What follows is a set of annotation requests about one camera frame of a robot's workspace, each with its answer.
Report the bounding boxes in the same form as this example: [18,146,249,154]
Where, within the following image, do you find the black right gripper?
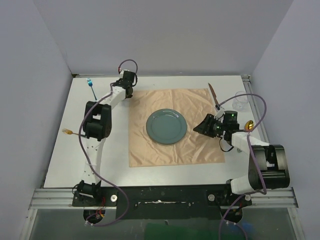
[193,114,227,138]

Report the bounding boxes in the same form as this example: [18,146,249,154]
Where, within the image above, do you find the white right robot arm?
[193,110,290,205]

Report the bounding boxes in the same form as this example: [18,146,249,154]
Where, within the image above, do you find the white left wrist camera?
[119,69,128,78]

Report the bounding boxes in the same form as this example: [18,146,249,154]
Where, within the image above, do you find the iridescent gold spoon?
[244,120,254,132]

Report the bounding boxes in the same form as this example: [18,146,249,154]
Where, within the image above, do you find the copper table knife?
[208,83,220,110]

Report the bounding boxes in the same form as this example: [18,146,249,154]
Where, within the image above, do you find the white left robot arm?
[76,70,138,206]

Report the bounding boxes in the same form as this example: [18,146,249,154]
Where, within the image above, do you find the gold fork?
[61,128,86,138]

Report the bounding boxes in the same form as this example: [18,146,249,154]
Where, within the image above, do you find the peach satin cloth napkin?
[128,88,225,168]

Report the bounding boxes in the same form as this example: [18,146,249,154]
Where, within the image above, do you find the clear drinking glass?
[232,91,249,112]

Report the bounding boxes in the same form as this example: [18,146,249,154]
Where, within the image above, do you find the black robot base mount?
[72,184,252,221]

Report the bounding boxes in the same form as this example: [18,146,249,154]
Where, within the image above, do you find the teal round plate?
[146,108,188,145]

